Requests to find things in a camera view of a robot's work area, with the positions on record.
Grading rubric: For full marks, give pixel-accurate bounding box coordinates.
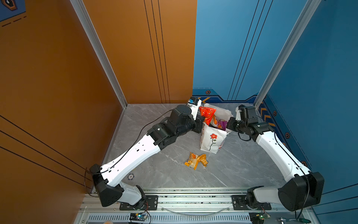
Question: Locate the red snack packet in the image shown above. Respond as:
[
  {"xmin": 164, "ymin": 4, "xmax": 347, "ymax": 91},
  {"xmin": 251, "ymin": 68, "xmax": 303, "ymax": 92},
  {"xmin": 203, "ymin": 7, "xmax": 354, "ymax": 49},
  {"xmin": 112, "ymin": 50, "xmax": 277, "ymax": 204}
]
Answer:
[{"xmin": 199, "ymin": 106, "xmax": 216, "ymax": 126}]

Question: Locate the white paper bag with flowers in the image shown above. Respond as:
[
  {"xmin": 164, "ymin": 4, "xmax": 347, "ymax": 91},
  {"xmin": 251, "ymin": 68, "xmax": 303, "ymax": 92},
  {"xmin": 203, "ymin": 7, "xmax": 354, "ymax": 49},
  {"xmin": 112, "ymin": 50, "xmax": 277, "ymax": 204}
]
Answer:
[{"xmin": 200, "ymin": 103, "xmax": 233, "ymax": 154}]

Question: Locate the colourful candy bag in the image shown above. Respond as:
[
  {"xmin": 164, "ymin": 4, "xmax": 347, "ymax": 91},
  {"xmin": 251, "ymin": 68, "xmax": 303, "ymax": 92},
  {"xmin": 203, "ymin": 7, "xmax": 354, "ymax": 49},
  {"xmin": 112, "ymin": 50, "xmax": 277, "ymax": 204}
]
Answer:
[{"xmin": 210, "ymin": 115, "xmax": 227, "ymax": 131}]

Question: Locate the orange snack packet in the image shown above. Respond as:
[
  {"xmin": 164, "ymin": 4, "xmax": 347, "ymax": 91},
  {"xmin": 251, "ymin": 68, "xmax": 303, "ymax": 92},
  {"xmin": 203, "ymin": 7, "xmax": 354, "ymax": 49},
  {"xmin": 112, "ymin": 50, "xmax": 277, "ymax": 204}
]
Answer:
[
  {"xmin": 184, "ymin": 153, "xmax": 199, "ymax": 170},
  {"xmin": 196, "ymin": 154, "xmax": 208, "ymax": 167}
]

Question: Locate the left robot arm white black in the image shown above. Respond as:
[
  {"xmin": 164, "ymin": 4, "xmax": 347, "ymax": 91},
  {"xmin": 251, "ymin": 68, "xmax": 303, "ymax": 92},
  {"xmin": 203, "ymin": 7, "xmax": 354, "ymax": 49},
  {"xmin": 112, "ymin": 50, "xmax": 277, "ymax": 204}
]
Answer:
[{"xmin": 89, "ymin": 102, "xmax": 204, "ymax": 209}]

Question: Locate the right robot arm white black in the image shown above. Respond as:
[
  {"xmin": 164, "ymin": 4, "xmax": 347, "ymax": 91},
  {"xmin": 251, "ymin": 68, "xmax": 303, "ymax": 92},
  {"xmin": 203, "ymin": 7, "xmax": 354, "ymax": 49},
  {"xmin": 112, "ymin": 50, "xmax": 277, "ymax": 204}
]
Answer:
[{"xmin": 227, "ymin": 117, "xmax": 324, "ymax": 211}]

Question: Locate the circuit board right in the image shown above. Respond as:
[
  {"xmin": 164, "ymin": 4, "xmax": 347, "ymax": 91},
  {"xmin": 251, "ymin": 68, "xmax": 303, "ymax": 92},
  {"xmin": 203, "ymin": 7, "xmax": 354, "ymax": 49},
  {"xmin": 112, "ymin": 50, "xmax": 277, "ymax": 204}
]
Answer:
[{"xmin": 249, "ymin": 213, "xmax": 271, "ymax": 224}]

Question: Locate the green circuit board left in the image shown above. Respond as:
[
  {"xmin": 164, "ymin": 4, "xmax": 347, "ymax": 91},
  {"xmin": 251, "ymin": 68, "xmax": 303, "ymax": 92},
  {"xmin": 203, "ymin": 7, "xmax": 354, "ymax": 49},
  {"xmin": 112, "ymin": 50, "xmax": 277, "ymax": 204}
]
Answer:
[{"xmin": 129, "ymin": 213, "xmax": 149, "ymax": 223}]

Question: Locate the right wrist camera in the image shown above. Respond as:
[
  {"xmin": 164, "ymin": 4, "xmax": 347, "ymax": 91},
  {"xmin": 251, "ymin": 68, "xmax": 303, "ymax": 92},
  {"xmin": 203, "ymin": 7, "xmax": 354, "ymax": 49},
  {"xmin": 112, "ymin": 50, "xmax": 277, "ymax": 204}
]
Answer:
[{"xmin": 235, "ymin": 105, "xmax": 258, "ymax": 124}]

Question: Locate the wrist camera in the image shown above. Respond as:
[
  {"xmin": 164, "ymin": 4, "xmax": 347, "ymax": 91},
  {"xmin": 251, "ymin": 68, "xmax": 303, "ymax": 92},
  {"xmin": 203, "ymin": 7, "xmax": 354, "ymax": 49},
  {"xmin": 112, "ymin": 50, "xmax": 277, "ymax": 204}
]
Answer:
[
  {"xmin": 186, "ymin": 97, "xmax": 202, "ymax": 120},
  {"xmin": 235, "ymin": 105, "xmax": 258, "ymax": 124}
]

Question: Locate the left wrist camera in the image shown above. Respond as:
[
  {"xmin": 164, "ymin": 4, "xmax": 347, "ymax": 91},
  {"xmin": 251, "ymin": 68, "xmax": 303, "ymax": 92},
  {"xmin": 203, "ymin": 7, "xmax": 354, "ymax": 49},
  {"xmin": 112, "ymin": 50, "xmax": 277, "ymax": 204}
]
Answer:
[{"xmin": 186, "ymin": 97, "xmax": 202, "ymax": 120}]

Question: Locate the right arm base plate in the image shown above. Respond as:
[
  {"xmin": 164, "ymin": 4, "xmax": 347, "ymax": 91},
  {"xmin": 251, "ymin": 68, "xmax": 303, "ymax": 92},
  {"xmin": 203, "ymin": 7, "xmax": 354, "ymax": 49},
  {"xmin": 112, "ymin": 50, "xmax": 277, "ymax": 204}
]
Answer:
[{"xmin": 231, "ymin": 195, "xmax": 272, "ymax": 211}]

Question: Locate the aluminium rail frame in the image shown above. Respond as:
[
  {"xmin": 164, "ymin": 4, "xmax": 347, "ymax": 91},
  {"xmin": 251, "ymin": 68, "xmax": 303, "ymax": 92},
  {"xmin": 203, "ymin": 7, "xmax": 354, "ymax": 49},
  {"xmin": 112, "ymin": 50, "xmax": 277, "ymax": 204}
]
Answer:
[{"xmin": 74, "ymin": 188, "xmax": 319, "ymax": 224}]

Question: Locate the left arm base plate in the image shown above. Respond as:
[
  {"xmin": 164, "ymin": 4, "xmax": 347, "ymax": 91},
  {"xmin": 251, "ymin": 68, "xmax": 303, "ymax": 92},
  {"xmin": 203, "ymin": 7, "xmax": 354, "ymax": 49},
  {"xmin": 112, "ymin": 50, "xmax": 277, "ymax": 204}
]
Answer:
[{"xmin": 119, "ymin": 195, "xmax": 158, "ymax": 211}]

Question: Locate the green handled screwdriver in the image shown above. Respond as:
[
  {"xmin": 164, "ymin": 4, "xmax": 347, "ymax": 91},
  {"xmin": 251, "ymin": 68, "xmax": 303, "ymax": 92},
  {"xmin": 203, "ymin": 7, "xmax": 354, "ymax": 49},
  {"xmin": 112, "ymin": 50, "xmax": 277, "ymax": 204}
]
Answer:
[{"xmin": 278, "ymin": 217, "xmax": 311, "ymax": 224}]

